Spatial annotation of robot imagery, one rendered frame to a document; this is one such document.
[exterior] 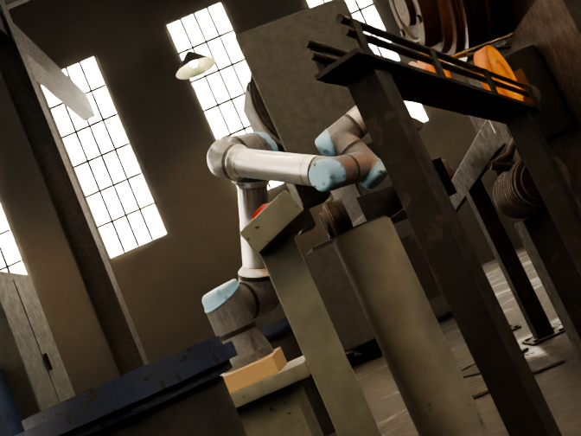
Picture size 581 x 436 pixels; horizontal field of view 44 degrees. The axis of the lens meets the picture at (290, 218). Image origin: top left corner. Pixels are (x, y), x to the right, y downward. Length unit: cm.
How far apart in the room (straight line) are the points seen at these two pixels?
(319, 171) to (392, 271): 42
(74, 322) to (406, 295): 1146
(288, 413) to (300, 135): 298
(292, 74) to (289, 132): 40
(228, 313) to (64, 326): 1076
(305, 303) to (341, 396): 17
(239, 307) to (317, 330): 75
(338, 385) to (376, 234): 28
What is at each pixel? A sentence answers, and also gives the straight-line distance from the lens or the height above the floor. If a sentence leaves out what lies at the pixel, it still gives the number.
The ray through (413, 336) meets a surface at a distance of 133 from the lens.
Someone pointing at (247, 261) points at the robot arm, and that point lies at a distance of 209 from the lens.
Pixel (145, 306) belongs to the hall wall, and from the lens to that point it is 1233.
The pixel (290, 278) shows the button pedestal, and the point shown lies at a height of 48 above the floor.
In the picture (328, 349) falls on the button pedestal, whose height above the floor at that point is 34.
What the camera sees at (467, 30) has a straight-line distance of 207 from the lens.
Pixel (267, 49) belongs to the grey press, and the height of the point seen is 211.
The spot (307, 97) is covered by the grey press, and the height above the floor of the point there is 171.
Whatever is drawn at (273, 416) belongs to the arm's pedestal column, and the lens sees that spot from 197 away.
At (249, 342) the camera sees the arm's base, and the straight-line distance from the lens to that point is 200.
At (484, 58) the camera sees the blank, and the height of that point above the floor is 75.
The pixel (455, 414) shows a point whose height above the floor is 14.
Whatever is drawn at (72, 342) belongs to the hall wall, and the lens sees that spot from 1267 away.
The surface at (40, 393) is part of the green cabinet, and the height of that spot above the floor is 63.
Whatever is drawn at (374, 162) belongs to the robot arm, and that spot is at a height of 68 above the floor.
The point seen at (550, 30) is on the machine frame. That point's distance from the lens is 187.
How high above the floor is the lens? 41
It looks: 8 degrees up
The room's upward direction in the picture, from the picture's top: 24 degrees counter-clockwise
